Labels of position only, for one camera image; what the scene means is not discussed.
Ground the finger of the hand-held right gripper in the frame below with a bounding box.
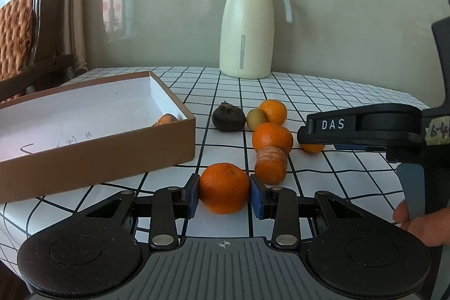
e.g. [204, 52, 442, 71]
[334, 143, 388, 152]
[297, 106, 359, 146]

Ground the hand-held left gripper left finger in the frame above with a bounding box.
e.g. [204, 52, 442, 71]
[86, 173, 201, 250]

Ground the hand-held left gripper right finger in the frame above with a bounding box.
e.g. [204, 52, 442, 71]
[249, 174, 364, 250]

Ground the round orange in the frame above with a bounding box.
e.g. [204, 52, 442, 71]
[259, 99, 287, 125]
[252, 122, 294, 153]
[199, 163, 251, 215]
[300, 143, 326, 154]

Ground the brown cardboard box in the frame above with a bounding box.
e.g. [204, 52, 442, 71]
[0, 71, 196, 205]

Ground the person's right hand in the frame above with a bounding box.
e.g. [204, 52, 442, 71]
[392, 200, 450, 248]

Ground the orange carrot chunk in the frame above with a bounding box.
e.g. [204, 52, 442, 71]
[255, 145, 288, 185]
[154, 114, 179, 126]

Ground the green kiwi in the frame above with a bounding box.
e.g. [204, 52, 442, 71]
[246, 108, 268, 131]

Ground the dark brown persimmon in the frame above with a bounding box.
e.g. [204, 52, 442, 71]
[212, 102, 246, 132]

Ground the white checked tablecloth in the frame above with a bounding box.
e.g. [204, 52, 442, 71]
[0, 66, 433, 287]

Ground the cream thermos jug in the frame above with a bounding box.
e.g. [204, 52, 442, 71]
[219, 0, 293, 80]

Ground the beige patterned curtain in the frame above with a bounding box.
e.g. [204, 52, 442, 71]
[0, 0, 88, 76]

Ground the dark wooden chair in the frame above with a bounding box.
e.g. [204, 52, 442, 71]
[0, 0, 76, 104]

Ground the woven chair cushion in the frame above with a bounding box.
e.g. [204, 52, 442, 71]
[0, 0, 37, 81]

